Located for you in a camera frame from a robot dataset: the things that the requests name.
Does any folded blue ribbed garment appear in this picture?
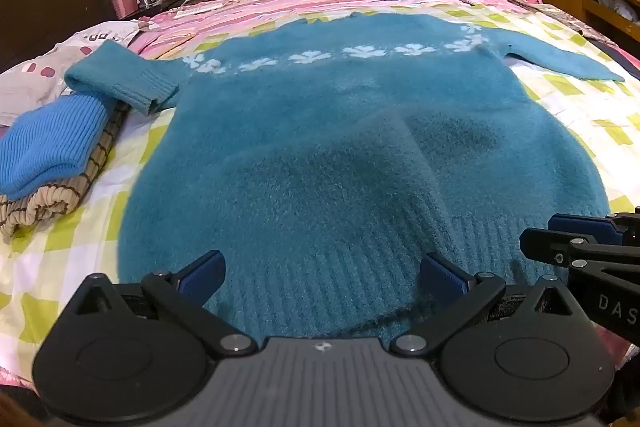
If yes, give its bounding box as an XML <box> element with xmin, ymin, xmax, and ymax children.
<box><xmin>0</xmin><ymin>94</ymin><xmax>117</xmax><ymax>198</ymax></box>

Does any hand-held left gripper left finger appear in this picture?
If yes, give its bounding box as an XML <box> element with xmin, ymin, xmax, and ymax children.
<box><xmin>74</xmin><ymin>250</ymin><xmax>259</xmax><ymax>355</ymax></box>

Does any white pink-print pillow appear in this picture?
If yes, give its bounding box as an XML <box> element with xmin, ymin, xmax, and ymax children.
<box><xmin>0</xmin><ymin>19</ymin><xmax>147</xmax><ymax>128</ymax></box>

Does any dark flat object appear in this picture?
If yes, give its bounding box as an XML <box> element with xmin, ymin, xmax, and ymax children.
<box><xmin>575</xmin><ymin>27</ymin><xmax>640</xmax><ymax>78</ymax></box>

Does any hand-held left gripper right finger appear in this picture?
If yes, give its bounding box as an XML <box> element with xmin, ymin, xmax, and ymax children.
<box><xmin>390</xmin><ymin>252</ymin><xmax>587</xmax><ymax>355</ymax></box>

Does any folded beige checked garment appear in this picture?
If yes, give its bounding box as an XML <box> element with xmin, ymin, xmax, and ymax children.
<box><xmin>0</xmin><ymin>99</ymin><xmax>132</xmax><ymax>238</ymax></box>

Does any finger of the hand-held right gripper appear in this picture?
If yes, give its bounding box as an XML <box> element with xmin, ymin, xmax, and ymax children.
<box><xmin>519</xmin><ymin>229</ymin><xmax>640</xmax><ymax>270</ymax></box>
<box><xmin>547</xmin><ymin>207</ymin><xmax>640</xmax><ymax>244</ymax></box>

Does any pink box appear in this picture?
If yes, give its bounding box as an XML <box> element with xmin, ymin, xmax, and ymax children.
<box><xmin>111</xmin><ymin>0</ymin><xmax>142</xmax><ymax>18</ymax></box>

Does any white paper sheet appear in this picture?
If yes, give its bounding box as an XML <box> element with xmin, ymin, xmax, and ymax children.
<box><xmin>174</xmin><ymin>0</ymin><xmax>222</xmax><ymax>18</ymax></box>

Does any teal flower-pattern sweater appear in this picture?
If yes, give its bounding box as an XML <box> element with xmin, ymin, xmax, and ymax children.
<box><xmin>65</xmin><ymin>12</ymin><xmax>626</xmax><ymax>340</ymax></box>

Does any yellow-green checked quilt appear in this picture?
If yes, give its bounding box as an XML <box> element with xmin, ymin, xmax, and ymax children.
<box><xmin>0</xmin><ymin>0</ymin><xmax>640</xmax><ymax>408</ymax></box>

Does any pink striped blanket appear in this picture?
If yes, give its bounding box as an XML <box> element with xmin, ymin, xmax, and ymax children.
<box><xmin>135</xmin><ymin>0</ymin><xmax>501</xmax><ymax>58</ymax></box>

